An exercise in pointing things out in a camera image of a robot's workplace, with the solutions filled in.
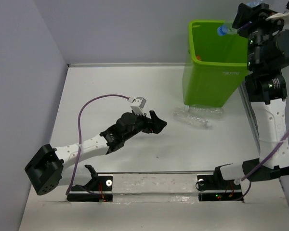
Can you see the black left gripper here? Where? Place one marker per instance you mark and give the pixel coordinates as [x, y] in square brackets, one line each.
[157, 125]

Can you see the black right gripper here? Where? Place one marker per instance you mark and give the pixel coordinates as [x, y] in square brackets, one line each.
[244, 14]

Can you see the blue cap water bottle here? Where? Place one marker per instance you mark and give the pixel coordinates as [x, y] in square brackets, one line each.
[226, 28]

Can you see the large clear crushed bottle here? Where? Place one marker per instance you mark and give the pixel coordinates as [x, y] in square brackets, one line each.
[189, 119]

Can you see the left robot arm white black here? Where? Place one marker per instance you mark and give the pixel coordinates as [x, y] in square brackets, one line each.
[45, 169]

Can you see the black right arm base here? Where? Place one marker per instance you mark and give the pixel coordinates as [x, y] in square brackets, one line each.
[213, 187]

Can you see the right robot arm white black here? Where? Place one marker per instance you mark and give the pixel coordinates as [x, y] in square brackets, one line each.
[268, 54]

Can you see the green plastic bin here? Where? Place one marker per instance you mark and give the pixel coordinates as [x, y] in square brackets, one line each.
[223, 65]

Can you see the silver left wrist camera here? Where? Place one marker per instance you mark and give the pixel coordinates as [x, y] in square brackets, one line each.
[137, 106]

